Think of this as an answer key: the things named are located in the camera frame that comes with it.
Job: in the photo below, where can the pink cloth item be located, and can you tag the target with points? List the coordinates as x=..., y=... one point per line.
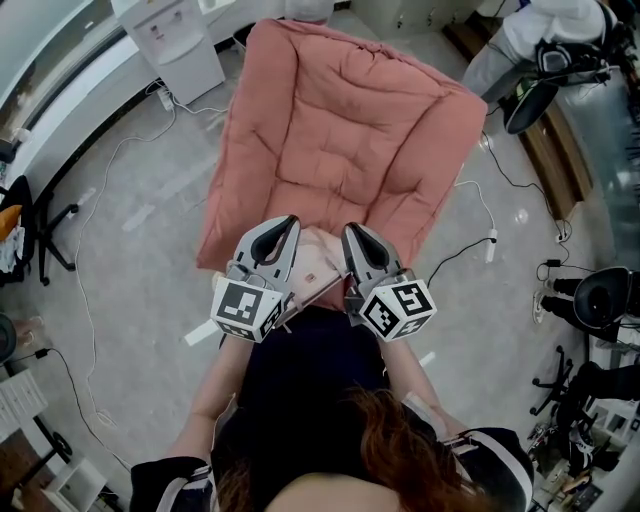
x=312, y=272

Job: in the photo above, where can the white power strip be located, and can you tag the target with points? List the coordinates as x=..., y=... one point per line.
x=165, y=100
x=492, y=245
x=563, y=235

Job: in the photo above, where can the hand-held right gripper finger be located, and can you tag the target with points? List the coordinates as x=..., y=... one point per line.
x=392, y=260
x=351, y=255

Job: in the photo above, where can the person's right forearm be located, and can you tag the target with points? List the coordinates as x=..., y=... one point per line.
x=405, y=370

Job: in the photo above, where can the black power adapter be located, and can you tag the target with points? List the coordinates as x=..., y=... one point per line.
x=553, y=263

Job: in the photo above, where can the person's black striped jacket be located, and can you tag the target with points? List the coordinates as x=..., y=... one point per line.
x=165, y=480

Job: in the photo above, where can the orange bag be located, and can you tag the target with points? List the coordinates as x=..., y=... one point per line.
x=10, y=222

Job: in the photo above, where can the person's black dress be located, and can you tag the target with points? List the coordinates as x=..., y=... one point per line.
x=310, y=360

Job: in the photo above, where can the large black-framed window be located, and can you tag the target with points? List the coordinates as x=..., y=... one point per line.
x=40, y=60

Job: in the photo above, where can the black office chair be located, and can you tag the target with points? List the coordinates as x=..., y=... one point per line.
x=35, y=235
x=555, y=382

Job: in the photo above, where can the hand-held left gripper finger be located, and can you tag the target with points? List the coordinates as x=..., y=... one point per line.
x=247, y=247
x=289, y=255

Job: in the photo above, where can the white water dispenser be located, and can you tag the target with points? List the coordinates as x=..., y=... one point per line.
x=175, y=50

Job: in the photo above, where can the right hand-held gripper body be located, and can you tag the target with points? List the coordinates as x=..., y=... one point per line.
x=395, y=310

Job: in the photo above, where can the black round-backed chair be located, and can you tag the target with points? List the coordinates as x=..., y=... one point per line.
x=600, y=300

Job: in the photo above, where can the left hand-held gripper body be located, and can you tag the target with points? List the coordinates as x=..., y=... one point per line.
x=240, y=305

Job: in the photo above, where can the pink cushioned lounge chair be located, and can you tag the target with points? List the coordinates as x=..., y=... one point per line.
x=350, y=125

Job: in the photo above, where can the person's left forearm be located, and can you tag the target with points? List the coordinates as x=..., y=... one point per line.
x=220, y=395

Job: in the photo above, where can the wooden step platform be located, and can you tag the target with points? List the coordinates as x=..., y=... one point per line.
x=555, y=150

